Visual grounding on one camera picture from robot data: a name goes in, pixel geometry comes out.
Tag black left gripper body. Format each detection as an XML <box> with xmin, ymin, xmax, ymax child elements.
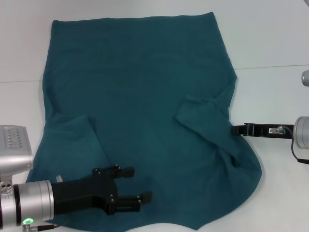
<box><xmin>50</xmin><ymin>164</ymin><xmax>142</xmax><ymax>216</ymax></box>

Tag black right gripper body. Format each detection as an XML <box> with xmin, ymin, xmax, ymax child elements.
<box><xmin>242</xmin><ymin>123</ymin><xmax>295</xmax><ymax>141</ymax></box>

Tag teal blue shirt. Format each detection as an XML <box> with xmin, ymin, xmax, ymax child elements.
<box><xmin>25</xmin><ymin>12</ymin><xmax>263</xmax><ymax>232</ymax></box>

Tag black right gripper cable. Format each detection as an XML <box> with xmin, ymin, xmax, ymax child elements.
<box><xmin>277</xmin><ymin>125</ymin><xmax>309</xmax><ymax>165</ymax></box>

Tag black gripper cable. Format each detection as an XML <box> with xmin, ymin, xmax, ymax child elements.
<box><xmin>277</xmin><ymin>125</ymin><xmax>309</xmax><ymax>165</ymax></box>
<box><xmin>23</xmin><ymin>223</ymin><xmax>64</xmax><ymax>230</ymax></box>

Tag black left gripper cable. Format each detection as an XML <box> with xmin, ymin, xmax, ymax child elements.
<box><xmin>23</xmin><ymin>223</ymin><xmax>64</xmax><ymax>230</ymax></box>

